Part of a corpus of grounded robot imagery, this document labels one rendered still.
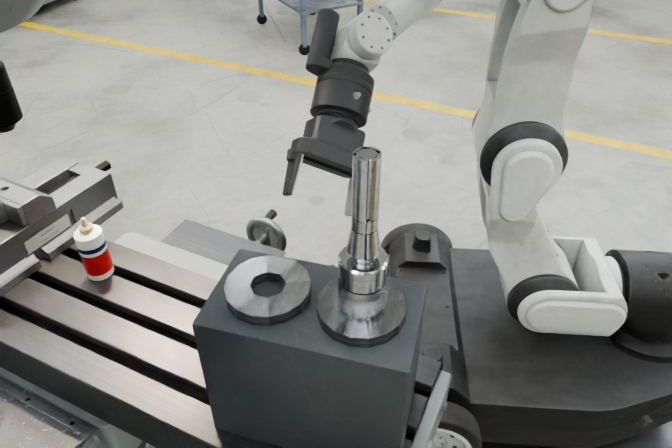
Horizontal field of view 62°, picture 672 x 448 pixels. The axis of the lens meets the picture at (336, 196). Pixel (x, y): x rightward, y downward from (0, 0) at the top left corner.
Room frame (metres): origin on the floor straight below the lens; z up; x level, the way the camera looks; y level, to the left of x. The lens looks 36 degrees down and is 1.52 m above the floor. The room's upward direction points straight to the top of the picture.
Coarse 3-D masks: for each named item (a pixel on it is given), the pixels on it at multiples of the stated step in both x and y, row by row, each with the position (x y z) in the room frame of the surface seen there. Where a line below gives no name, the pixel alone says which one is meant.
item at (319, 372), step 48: (240, 288) 0.41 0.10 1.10; (288, 288) 0.41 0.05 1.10; (336, 288) 0.41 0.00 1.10; (240, 336) 0.36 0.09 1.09; (288, 336) 0.36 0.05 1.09; (336, 336) 0.35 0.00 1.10; (384, 336) 0.35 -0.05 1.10; (240, 384) 0.36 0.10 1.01; (288, 384) 0.35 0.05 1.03; (336, 384) 0.33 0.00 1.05; (384, 384) 0.32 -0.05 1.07; (240, 432) 0.36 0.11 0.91; (288, 432) 0.35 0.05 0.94; (336, 432) 0.33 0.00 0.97; (384, 432) 0.32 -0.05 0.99
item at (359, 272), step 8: (344, 248) 0.40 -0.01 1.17; (344, 256) 0.39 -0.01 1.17; (376, 256) 0.39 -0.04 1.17; (384, 256) 0.39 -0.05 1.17; (344, 264) 0.38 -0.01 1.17; (352, 264) 0.38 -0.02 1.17; (360, 264) 0.38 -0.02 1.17; (368, 264) 0.38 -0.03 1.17; (376, 264) 0.38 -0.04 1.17; (384, 264) 0.38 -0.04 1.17; (344, 272) 0.37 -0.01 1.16; (352, 272) 0.37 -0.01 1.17; (360, 272) 0.37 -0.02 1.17; (368, 272) 0.37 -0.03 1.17; (376, 272) 0.37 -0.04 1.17; (384, 272) 0.37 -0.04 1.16; (360, 280) 0.36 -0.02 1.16; (368, 280) 0.36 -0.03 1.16
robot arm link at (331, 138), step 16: (336, 80) 0.76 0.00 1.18; (320, 96) 0.75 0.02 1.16; (336, 96) 0.74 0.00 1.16; (352, 96) 0.74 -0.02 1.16; (368, 96) 0.76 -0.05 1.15; (320, 112) 0.74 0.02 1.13; (336, 112) 0.73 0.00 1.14; (352, 112) 0.73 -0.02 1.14; (368, 112) 0.76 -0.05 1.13; (320, 128) 0.70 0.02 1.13; (336, 128) 0.72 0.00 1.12; (352, 128) 0.72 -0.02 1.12; (304, 144) 0.68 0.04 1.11; (320, 144) 0.68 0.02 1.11; (336, 144) 0.70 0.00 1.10; (352, 144) 0.71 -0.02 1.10; (304, 160) 0.70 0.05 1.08; (320, 160) 0.68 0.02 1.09; (336, 160) 0.68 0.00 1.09
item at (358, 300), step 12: (384, 276) 0.37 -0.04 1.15; (348, 288) 0.37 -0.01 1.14; (360, 288) 0.36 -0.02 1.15; (372, 288) 0.37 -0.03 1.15; (384, 288) 0.38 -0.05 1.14; (348, 300) 0.37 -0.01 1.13; (360, 300) 0.36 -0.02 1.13; (372, 300) 0.37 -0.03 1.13; (384, 300) 0.38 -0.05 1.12; (348, 312) 0.37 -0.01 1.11; (360, 312) 0.36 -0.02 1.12; (372, 312) 0.37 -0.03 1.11
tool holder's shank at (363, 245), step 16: (352, 160) 0.39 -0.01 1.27; (368, 160) 0.38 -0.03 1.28; (352, 176) 0.39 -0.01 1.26; (368, 176) 0.38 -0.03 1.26; (352, 192) 0.38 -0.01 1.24; (368, 192) 0.38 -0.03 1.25; (352, 208) 0.38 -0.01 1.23; (368, 208) 0.38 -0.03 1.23; (352, 224) 0.38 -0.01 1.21; (368, 224) 0.38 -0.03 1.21; (352, 240) 0.38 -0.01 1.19; (368, 240) 0.38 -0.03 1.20; (352, 256) 0.38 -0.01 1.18; (368, 256) 0.37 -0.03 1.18
